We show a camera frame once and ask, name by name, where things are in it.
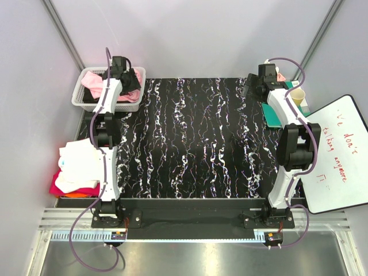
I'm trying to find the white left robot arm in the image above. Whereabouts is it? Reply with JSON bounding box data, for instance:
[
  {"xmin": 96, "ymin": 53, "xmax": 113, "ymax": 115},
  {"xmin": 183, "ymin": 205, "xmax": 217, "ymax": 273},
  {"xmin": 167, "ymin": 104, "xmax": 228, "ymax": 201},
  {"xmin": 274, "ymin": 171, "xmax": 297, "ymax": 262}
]
[{"xmin": 89, "ymin": 56, "xmax": 131, "ymax": 228}]

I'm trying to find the pink t shirt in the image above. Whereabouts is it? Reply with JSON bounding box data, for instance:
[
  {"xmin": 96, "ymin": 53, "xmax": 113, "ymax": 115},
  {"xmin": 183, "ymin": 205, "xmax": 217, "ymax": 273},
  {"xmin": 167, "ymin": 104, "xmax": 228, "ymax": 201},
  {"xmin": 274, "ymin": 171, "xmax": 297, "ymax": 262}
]
[{"xmin": 80, "ymin": 68, "xmax": 144, "ymax": 103}]

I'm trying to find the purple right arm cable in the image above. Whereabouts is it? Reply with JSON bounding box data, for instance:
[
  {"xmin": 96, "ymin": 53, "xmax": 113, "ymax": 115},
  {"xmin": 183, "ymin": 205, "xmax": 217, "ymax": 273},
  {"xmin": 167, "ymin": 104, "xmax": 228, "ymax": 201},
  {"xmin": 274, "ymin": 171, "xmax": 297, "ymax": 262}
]
[{"xmin": 266, "ymin": 56, "xmax": 319, "ymax": 249}]

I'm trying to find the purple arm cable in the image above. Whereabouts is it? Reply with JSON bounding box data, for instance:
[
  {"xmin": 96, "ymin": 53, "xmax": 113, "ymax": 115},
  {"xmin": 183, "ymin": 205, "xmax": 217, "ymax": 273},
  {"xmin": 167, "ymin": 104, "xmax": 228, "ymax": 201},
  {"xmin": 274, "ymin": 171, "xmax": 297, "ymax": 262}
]
[
  {"xmin": 266, "ymin": 56, "xmax": 319, "ymax": 249},
  {"xmin": 68, "ymin": 47, "xmax": 126, "ymax": 272}
]

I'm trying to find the green cutting mat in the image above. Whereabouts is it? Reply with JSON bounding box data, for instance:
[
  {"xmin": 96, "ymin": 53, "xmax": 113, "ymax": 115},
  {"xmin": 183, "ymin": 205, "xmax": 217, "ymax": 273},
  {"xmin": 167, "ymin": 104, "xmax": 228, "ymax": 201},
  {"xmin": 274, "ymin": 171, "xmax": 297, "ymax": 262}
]
[{"xmin": 260, "ymin": 80, "xmax": 308, "ymax": 128}]

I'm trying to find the white whiteboard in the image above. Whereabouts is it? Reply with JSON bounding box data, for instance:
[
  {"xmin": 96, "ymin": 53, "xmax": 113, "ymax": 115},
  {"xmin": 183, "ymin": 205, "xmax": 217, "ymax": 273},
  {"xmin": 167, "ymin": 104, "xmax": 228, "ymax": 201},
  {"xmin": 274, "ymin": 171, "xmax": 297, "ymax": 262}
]
[{"xmin": 301, "ymin": 95, "xmax": 367, "ymax": 214}]

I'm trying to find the black t shirt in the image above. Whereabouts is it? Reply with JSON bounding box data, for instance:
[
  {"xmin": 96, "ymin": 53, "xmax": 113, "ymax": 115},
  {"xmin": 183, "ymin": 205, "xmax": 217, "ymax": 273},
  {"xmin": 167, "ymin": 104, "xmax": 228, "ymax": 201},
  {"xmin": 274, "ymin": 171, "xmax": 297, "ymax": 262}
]
[{"xmin": 82, "ymin": 71, "xmax": 143, "ymax": 104}]

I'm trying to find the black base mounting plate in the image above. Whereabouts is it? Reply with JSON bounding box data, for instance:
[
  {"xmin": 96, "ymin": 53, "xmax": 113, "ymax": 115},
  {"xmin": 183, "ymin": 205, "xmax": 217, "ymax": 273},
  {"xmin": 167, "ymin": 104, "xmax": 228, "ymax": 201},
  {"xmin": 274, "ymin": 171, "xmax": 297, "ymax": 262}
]
[{"xmin": 91, "ymin": 198, "xmax": 295, "ymax": 229}]

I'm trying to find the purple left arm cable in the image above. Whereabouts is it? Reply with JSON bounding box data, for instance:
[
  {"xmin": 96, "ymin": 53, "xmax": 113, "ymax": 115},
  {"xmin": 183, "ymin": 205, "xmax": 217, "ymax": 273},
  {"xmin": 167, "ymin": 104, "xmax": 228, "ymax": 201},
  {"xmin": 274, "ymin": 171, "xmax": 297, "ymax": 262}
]
[{"xmin": 68, "ymin": 47, "xmax": 126, "ymax": 272}]

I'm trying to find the white folded t shirt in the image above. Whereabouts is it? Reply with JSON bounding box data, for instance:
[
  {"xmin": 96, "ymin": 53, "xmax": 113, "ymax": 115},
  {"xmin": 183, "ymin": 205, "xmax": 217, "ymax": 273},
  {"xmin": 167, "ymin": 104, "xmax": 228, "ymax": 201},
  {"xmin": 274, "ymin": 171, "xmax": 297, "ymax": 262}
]
[{"xmin": 58, "ymin": 139, "xmax": 101, "ymax": 189}]

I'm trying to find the white plastic basket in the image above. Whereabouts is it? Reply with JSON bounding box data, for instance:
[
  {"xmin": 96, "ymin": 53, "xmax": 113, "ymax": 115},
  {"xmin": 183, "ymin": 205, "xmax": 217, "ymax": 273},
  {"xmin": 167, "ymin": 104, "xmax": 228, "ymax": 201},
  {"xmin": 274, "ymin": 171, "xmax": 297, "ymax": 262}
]
[{"xmin": 71, "ymin": 66, "xmax": 147, "ymax": 113}]

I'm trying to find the yellow mug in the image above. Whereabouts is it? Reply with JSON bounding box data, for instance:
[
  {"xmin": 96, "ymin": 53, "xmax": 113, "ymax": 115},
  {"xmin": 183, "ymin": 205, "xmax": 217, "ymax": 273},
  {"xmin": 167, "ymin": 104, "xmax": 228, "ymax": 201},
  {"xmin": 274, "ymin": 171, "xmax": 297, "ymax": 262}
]
[{"xmin": 289, "ymin": 87, "xmax": 305, "ymax": 106}]

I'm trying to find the orange folded t shirt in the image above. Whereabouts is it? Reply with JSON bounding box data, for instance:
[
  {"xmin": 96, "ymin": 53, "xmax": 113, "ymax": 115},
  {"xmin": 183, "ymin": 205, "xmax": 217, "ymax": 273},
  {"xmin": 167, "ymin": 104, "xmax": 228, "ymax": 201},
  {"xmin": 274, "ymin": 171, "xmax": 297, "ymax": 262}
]
[{"xmin": 60, "ymin": 192, "xmax": 88, "ymax": 198}]

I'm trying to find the pink cube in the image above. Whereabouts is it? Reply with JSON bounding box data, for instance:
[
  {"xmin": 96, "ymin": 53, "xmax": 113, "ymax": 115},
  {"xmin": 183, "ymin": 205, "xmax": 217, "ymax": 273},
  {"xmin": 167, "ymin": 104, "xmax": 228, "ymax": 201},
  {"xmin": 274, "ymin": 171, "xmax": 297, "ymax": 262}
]
[{"xmin": 277, "ymin": 72, "xmax": 286, "ymax": 82}]

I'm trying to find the magenta folded t shirt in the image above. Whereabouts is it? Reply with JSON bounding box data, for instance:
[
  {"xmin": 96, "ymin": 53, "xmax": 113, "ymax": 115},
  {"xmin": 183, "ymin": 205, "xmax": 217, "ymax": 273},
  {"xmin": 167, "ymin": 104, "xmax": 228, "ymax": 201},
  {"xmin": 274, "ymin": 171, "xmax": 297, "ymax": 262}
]
[{"xmin": 49, "ymin": 170, "xmax": 99, "ymax": 198}]

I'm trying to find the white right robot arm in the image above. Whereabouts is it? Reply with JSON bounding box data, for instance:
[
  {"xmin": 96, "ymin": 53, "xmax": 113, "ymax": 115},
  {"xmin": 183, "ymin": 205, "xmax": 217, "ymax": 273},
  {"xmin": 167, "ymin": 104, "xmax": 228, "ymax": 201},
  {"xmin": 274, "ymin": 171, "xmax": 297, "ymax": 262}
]
[{"xmin": 242, "ymin": 60, "xmax": 321, "ymax": 229}]

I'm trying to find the white slotted cable duct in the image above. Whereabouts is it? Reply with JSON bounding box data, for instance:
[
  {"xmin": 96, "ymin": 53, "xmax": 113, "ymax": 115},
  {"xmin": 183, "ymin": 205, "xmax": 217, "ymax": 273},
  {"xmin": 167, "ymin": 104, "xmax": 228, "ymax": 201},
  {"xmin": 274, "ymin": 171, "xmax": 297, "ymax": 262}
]
[{"xmin": 51, "ymin": 229, "xmax": 267, "ymax": 243}]

